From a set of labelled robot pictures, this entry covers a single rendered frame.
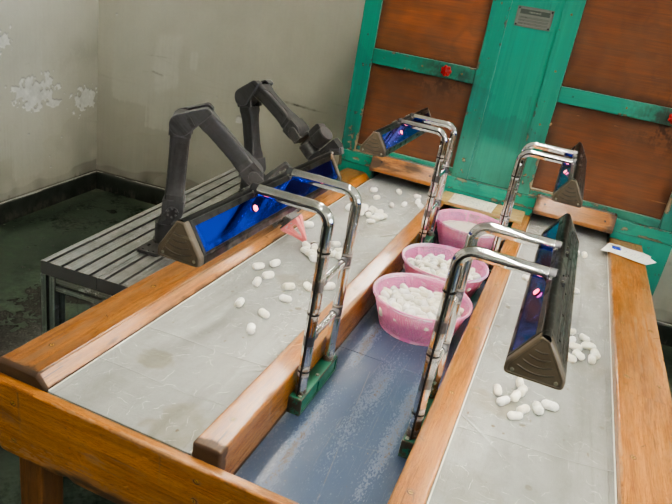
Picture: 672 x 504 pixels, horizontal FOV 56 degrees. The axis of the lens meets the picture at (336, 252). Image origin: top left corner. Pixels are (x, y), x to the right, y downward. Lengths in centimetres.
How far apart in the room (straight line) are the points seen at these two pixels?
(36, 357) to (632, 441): 115
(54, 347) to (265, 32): 267
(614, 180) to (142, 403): 194
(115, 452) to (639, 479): 92
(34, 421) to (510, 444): 88
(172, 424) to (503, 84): 186
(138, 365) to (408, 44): 176
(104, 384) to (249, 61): 273
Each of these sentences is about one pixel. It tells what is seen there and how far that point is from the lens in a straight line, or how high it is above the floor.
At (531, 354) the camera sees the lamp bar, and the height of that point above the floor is 108.
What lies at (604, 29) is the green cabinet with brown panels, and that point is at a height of 148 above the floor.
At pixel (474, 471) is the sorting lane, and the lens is 120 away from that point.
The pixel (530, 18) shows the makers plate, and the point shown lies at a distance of 255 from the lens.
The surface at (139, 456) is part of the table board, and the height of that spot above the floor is 71.
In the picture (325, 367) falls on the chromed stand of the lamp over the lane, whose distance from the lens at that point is 140.
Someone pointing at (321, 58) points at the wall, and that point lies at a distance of 359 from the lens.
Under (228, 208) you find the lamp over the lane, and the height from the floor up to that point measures 110.
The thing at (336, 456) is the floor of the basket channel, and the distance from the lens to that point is 125.
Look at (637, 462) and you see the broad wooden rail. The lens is 135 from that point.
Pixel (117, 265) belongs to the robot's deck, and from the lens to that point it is 186.
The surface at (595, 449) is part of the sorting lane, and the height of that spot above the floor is 74.
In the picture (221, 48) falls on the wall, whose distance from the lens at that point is 382.
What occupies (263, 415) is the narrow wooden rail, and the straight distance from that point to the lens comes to 120.
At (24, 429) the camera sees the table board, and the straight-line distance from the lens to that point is 132.
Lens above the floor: 148
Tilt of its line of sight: 23 degrees down
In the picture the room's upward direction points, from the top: 10 degrees clockwise
